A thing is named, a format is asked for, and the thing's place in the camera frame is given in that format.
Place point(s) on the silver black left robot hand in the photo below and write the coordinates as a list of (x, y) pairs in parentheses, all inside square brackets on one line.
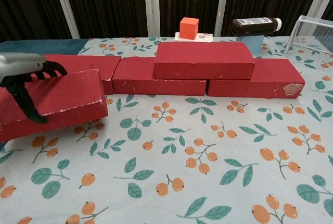
[(18, 63)]

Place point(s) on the red brick with worn edges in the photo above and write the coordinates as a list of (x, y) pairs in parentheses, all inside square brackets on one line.
[(70, 96)]

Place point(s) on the red foam brick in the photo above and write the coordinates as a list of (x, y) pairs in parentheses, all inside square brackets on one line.
[(203, 60), (135, 78)]

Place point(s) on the light blue block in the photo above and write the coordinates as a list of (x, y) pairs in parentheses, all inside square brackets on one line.
[(255, 44)]

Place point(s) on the teal cloth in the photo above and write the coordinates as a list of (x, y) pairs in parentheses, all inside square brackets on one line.
[(26, 47)]

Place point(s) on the red brick with white scrapes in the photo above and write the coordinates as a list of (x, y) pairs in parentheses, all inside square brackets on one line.
[(104, 62)]

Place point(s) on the orange cube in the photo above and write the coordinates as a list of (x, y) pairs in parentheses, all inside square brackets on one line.
[(188, 29)]

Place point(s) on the white carton box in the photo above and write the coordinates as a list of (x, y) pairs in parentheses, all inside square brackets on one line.
[(205, 37)]

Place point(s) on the floral fruit print tablecloth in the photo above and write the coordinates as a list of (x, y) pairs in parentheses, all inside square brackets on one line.
[(166, 182)]

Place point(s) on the brown bottle with white cap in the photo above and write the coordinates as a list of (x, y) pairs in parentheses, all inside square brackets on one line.
[(255, 27)]

